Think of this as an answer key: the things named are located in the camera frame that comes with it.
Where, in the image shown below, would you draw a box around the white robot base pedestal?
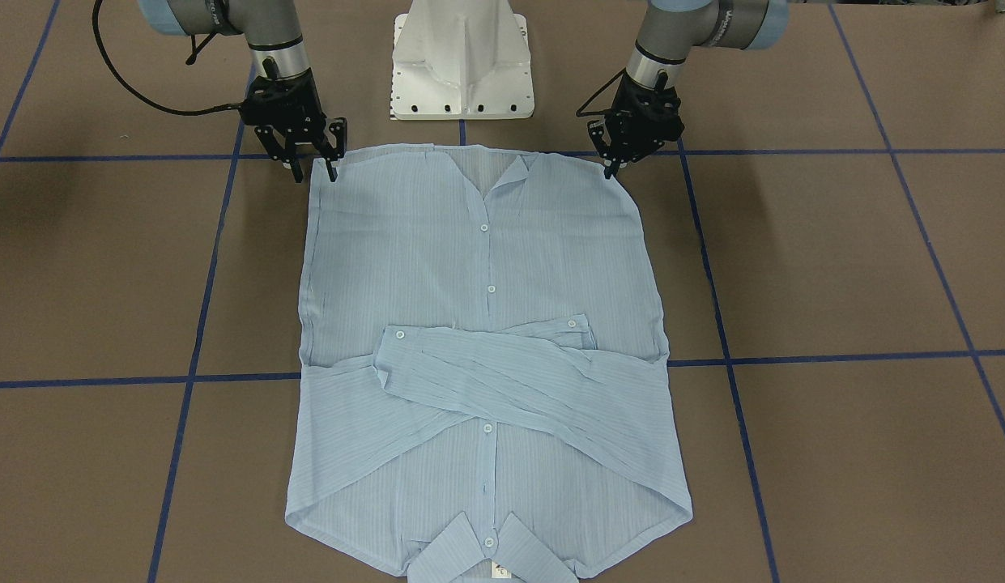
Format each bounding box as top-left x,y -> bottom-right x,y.
389,1 -> 535,121

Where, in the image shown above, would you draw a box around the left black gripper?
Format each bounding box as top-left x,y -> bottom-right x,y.
587,70 -> 686,180

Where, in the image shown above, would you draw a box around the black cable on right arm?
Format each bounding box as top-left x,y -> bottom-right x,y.
92,0 -> 256,117

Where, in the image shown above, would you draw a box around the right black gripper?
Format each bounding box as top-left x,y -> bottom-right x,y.
241,70 -> 349,184

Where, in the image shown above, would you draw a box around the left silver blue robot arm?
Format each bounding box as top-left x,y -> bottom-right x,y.
576,1 -> 790,180

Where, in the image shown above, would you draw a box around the light blue button-up shirt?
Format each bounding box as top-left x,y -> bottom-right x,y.
284,144 -> 693,582

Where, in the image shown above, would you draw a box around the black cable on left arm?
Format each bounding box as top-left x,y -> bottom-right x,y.
575,69 -> 628,122

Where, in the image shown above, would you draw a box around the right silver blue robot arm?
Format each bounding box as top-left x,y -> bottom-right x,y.
139,1 -> 347,182

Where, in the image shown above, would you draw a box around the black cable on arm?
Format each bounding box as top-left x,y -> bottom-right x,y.
92,0 -> 256,117
575,69 -> 628,122

